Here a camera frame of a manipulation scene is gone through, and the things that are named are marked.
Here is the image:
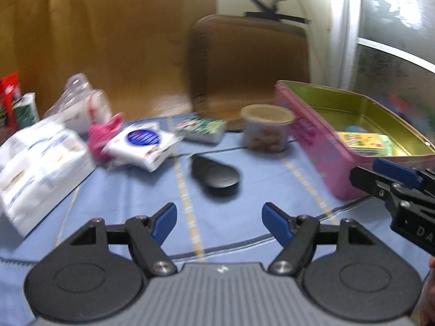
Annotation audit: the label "blue striped tablecloth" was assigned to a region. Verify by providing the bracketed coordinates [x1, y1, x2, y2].
[0, 115, 435, 326]

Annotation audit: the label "frosted glass window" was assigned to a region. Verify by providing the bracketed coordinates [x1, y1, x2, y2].
[350, 0, 435, 119]

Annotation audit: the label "green patterned box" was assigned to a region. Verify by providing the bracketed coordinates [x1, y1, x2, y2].
[175, 116, 228, 145]

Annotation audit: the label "green drink carton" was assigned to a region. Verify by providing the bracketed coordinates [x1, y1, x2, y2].
[13, 92, 41, 128]

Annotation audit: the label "yellow packet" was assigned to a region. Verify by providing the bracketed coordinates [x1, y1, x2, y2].
[335, 131, 381, 153]

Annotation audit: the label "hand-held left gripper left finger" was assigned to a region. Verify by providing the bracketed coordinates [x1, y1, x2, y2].
[70, 203, 178, 277]

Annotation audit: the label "round snack can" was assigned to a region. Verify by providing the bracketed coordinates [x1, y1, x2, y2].
[240, 105, 296, 153]

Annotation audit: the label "red snack tin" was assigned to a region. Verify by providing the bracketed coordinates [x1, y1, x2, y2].
[0, 72, 21, 130]

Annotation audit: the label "clear plastic cup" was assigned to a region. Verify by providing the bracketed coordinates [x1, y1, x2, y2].
[66, 89, 112, 134]

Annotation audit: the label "clear plastic bag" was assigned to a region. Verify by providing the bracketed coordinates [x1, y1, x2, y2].
[44, 73, 94, 119]

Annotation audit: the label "pink tin box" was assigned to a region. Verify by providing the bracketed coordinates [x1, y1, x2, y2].
[275, 80, 435, 200]

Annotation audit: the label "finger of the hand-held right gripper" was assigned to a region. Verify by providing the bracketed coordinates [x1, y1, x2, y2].
[350, 158, 420, 198]

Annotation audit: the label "brown chair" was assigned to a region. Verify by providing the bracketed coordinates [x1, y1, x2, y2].
[186, 14, 311, 132]

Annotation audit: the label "wooden panel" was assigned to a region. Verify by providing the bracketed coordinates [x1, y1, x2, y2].
[0, 0, 220, 123]

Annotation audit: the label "pink fuzzy cloth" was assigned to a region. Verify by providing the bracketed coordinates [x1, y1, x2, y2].
[88, 113, 123, 162]

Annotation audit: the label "white tissue pack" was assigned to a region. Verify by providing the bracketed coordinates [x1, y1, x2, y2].
[0, 115, 97, 238]

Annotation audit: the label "white wet wipes pack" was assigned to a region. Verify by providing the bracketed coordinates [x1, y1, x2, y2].
[102, 122, 186, 172]

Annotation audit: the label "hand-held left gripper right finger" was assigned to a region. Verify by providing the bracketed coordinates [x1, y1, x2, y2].
[262, 203, 377, 277]

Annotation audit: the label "black tape strips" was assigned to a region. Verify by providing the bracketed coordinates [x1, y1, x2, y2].
[245, 0, 310, 24]

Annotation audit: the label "black round compact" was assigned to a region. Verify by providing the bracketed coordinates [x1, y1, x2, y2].
[190, 154, 242, 198]

